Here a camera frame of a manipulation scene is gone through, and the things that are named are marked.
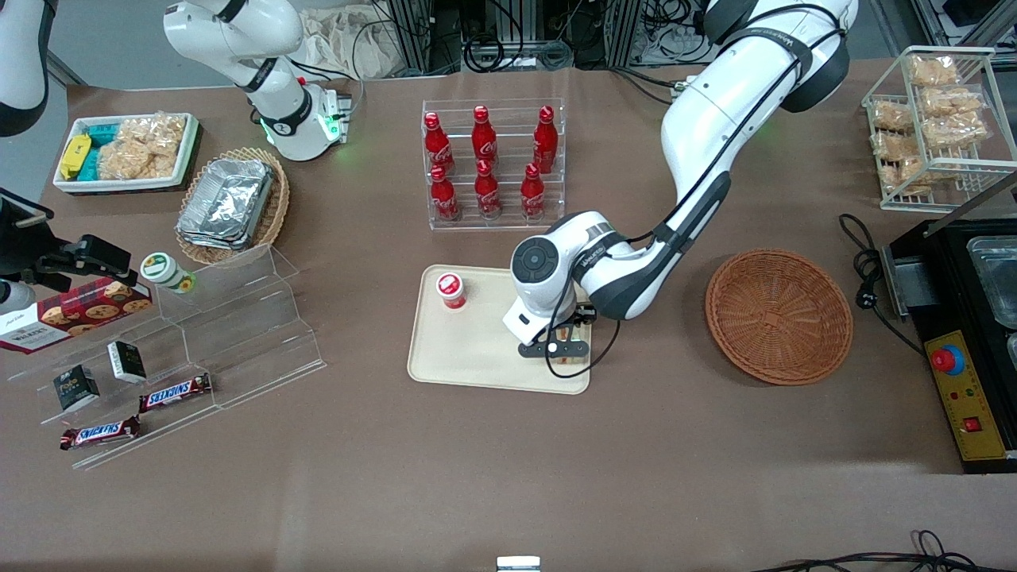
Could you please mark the small silver white object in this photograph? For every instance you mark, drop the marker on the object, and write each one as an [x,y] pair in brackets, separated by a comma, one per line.
[518,564]

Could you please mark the oval light wicker basket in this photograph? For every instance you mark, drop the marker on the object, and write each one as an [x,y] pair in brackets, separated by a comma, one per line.
[278,206]

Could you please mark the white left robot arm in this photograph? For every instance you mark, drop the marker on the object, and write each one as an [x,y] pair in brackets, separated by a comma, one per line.
[715,135]

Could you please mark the clear acrylic bottle rack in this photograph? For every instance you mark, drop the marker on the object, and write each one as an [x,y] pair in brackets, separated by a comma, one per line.
[508,214]

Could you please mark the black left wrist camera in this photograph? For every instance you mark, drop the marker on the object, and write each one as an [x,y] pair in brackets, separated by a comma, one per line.
[556,348]

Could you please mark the small black carton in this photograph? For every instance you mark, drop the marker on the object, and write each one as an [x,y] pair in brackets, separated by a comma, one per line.
[127,361]
[76,388]

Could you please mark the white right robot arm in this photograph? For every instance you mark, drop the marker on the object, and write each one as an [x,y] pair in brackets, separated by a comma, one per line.
[262,56]

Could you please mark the beige cloth bag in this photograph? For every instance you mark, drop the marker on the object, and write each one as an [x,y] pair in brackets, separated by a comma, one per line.
[342,44]

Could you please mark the steel appliance pan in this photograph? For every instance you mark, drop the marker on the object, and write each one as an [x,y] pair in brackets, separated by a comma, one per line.
[997,278]

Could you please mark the aluminium profile frame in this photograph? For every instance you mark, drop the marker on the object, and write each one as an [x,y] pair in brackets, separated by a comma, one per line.
[508,32]

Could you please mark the red tartan cookie box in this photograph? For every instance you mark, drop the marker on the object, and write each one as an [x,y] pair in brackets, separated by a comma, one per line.
[71,314]

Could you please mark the triangular sandwich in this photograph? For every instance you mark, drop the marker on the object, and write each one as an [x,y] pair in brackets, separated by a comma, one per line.
[574,332]

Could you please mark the clear bag of fried snacks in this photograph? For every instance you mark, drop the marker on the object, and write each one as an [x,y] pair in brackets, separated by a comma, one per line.
[953,100]
[933,71]
[957,131]
[906,173]
[894,147]
[891,117]

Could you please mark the aluminium foil container stack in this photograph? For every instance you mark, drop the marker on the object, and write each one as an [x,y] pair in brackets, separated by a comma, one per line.
[226,202]

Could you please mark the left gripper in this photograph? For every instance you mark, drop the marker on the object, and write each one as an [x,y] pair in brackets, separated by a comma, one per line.
[579,319]

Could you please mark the black countertop appliance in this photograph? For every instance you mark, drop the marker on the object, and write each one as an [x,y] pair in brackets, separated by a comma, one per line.
[937,318]

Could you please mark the clear bag of rice crackers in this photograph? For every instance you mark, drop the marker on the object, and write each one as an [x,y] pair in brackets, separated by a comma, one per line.
[143,147]

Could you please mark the clear acrylic step shelf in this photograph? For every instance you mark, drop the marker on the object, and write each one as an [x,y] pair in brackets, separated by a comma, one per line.
[238,334]

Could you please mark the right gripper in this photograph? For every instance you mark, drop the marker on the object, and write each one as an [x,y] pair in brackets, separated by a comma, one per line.
[30,248]

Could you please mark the red lid small cup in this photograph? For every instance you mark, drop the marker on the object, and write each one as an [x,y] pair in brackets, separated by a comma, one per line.
[450,290]

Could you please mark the beige plastic tray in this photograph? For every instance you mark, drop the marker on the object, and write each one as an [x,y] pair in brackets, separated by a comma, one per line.
[469,349]

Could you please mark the round brown wicker basket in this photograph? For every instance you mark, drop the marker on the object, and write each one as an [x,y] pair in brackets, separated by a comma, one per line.
[779,318]

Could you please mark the white rectangular snack tray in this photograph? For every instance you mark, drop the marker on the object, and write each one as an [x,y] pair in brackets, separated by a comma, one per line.
[119,184]

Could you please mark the snickers chocolate bar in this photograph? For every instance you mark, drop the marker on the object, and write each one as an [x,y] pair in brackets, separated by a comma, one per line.
[99,433]
[175,392]

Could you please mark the red emergency stop button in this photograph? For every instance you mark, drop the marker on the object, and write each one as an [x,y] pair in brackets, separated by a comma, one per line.
[946,361]

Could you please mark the yellow snack packet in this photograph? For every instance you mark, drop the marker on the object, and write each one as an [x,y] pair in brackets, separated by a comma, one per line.
[75,156]

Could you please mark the green lid small cup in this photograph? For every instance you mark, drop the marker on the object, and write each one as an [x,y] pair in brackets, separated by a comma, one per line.
[165,270]

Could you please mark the teal snack packet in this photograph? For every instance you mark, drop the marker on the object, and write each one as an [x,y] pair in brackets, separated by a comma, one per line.
[90,163]
[102,133]

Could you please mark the red cola bottle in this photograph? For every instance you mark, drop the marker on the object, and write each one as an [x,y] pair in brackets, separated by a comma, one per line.
[438,143]
[484,135]
[444,195]
[532,191]
[487,191]
[545,139]

